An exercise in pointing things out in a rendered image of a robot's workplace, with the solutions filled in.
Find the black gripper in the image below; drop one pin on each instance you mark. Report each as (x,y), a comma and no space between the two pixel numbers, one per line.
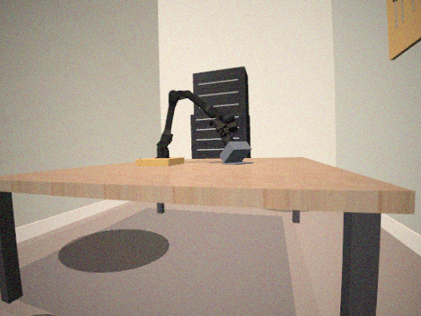
(224,133)

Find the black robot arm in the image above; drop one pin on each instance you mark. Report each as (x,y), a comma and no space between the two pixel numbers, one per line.
(173,96)

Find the grey sloped panel with hole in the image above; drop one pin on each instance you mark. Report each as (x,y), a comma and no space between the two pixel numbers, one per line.
(235,152)

